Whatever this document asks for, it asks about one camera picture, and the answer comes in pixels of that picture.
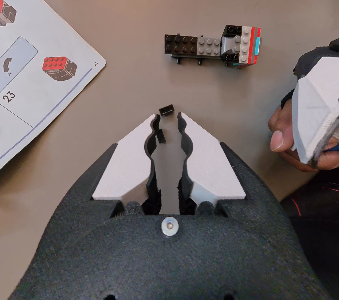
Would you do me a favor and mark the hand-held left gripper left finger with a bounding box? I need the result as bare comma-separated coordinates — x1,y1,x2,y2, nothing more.
92,113,161,203

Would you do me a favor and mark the grey desk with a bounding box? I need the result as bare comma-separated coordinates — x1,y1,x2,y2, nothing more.
0,0,339,300

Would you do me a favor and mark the open instruction booklet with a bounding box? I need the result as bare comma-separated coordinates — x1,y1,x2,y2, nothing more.
0,0,107,170

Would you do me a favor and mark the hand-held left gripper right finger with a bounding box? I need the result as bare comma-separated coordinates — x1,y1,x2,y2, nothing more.
177,112,247,204

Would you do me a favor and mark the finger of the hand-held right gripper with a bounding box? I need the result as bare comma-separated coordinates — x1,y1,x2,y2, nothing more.
311,124,339,167
291,57,339,164

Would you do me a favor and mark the black toy brick assembly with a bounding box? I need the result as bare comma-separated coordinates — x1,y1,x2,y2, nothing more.
164,24,263,69

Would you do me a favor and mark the person's right hand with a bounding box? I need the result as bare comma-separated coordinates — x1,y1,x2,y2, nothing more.
268,101,339,173

